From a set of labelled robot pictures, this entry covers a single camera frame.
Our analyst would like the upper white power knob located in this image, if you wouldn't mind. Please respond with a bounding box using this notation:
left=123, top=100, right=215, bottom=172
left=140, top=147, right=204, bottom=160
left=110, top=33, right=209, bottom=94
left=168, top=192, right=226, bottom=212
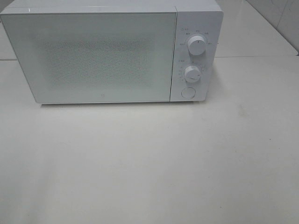
left=186, top=34, right=207, bottom=56

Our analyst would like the round white door button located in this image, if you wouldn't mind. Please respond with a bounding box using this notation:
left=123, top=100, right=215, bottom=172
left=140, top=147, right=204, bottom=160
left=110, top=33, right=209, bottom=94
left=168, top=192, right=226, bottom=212
left=181, top=87, right=196, bottom=99

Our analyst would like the white microwave door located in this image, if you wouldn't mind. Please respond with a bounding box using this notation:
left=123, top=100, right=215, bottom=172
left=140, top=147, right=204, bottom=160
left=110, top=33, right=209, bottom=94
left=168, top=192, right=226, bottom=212
left=1, top=13, right=176, bottom=104

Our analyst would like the white timer knob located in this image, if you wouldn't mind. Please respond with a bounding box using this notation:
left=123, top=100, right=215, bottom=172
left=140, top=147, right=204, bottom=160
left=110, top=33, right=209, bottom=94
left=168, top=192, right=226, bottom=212
left=184, top=65, right=202, bottom=83

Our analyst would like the white microwave oven body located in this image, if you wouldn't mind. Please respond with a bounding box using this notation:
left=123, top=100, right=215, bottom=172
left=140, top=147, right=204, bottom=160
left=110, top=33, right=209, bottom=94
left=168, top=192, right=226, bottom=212
left=0, top=0, right=224, bottom=102

